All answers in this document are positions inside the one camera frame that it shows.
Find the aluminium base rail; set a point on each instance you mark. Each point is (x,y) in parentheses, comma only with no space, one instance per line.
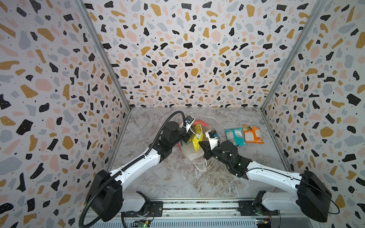
(209,213)

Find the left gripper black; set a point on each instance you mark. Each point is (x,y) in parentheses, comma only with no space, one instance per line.
(187,136)

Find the right circuit board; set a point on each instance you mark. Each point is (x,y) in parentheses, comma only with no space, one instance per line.
(263,223)

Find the left corner aluminium post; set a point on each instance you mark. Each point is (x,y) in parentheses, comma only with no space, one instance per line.
(99,47)

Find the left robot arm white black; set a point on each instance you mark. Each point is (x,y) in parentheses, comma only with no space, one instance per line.
(106,197)

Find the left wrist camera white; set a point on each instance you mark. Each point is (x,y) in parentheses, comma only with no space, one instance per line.
(189,122)

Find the corner aluminium post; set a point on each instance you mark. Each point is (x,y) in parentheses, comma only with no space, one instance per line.
(318,7)
(99,47)

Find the circuit board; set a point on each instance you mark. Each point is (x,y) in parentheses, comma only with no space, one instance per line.
(263,223)
(141,224)

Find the red paper gift bag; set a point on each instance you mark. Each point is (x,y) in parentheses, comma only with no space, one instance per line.
(191,149)

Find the right corner aluminium post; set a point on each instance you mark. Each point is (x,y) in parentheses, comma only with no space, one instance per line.
(318,7)

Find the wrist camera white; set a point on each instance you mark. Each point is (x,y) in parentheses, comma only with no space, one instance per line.
(213,138)
(189,122)

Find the teal snack packet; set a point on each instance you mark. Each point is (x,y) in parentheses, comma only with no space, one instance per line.
(236,136)

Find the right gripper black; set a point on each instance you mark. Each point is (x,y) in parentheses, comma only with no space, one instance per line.
(207,150)

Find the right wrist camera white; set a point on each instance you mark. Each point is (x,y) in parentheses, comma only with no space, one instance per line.
(213,138)

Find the yellow green snack packet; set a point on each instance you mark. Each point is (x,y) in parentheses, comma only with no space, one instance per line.
(197,136)

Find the orange snack packet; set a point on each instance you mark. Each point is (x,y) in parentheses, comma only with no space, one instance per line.
(252,134)

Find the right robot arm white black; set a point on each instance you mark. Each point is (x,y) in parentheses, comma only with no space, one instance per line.
(303,192)

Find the left circuit board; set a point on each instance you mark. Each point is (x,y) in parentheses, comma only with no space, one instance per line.
(141,224)

